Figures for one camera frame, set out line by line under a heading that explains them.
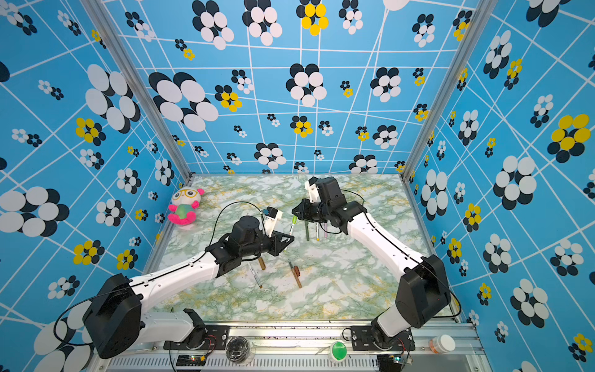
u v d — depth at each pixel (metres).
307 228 1.00
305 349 0.72
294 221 1.02
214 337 0.73
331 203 0.61
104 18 0.70
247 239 0.62
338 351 0.64
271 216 0.71
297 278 0.87
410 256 0.45
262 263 0.89
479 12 0.68
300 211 0.69
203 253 0.57
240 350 0.63
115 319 0.41
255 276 0.87
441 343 0.67
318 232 0.99
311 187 0.74
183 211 0.99
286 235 0.75
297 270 0.88
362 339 0.72
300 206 0.76
